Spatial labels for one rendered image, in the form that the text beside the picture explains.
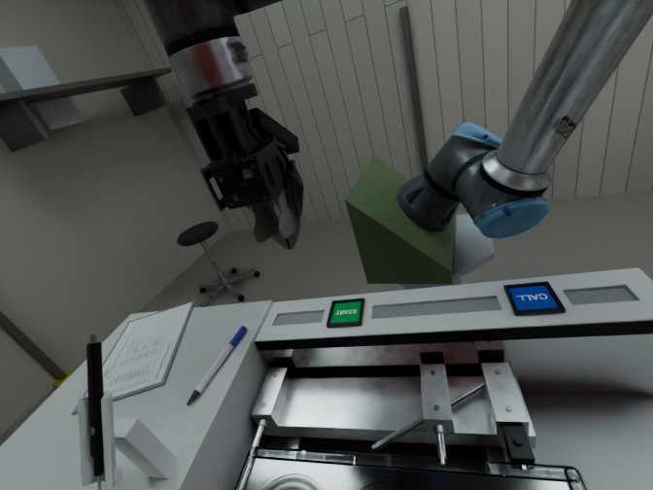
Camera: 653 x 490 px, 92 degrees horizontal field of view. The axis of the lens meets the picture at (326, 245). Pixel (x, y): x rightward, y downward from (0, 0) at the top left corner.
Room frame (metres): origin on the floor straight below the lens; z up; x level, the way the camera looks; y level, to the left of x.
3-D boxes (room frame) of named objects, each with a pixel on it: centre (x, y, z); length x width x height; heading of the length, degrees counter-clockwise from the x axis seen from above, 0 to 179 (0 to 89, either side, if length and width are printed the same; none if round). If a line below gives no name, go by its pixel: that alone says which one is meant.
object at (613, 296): (0.35, -0.11, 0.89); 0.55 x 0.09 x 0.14; 70
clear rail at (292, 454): (0.20, 0.01, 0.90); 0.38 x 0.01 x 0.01; 70
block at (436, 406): (0.26, -0.07, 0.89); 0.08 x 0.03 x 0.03; 160
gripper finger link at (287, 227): (0.39, 0.04, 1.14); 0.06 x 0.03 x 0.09; 160
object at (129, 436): (0.22, 0.26, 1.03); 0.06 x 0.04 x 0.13; 160
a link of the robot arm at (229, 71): (0.39, 0.05, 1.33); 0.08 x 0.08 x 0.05
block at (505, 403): (0.23, -0.15, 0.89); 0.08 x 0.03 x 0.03; 160
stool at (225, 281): (2.20, 0.88, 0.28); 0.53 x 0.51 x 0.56; 50
